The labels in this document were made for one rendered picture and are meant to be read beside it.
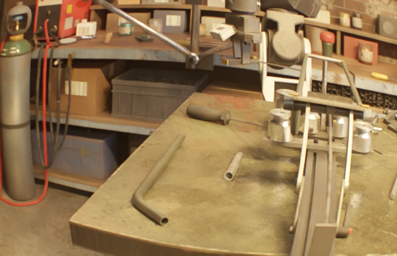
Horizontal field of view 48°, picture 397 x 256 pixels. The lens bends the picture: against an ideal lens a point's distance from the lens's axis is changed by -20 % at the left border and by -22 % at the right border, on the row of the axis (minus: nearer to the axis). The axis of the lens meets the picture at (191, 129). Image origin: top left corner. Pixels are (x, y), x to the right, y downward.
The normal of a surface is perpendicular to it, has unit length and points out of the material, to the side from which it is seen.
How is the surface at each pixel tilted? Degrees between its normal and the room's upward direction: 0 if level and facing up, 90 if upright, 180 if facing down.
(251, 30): 90
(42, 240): 0
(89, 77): 90
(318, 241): 90
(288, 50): 73
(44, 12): 90
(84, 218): 0
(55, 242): 0
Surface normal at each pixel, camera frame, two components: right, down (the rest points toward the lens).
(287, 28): -0.03, 0.00
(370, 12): -0.24, 0.29
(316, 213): 0.04, -0.95
